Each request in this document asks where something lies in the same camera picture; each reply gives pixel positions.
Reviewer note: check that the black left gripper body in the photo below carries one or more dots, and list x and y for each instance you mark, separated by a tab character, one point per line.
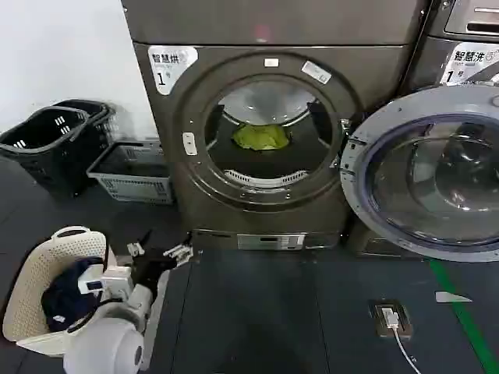
150	269

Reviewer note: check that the cream perforated laundry basket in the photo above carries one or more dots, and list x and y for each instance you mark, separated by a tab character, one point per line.
29	280

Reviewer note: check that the grey dryer with open drum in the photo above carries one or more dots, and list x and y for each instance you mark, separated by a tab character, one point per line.
269	70

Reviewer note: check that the white power plug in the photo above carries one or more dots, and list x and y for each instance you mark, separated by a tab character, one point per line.
389	316

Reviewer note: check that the dark blue garment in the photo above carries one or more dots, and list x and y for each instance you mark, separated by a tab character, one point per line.
64	288

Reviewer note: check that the green floor tape strip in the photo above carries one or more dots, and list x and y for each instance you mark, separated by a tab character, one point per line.
464	311

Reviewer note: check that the grey slotted plastic crate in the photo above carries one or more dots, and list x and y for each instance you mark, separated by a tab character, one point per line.
132	183

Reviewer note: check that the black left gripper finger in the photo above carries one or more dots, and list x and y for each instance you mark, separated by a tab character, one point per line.
136	248
178	254

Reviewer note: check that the green cloth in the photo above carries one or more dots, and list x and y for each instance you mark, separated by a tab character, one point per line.
260	136

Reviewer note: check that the white number sticker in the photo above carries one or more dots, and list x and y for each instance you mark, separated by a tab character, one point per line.
165	70
468	62

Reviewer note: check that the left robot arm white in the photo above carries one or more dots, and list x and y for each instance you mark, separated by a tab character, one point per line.
105	343

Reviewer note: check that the floor socket box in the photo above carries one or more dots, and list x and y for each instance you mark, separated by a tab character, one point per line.
403	311

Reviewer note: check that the silver floor tape piece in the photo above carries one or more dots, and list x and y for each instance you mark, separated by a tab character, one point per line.
450	297

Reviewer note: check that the large black plastic basket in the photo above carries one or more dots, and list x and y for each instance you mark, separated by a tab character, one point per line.
43	156

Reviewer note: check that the grey laundry machine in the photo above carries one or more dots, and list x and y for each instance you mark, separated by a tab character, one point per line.
429	58

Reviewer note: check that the round glass dryer door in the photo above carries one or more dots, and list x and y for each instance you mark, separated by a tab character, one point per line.
425	171

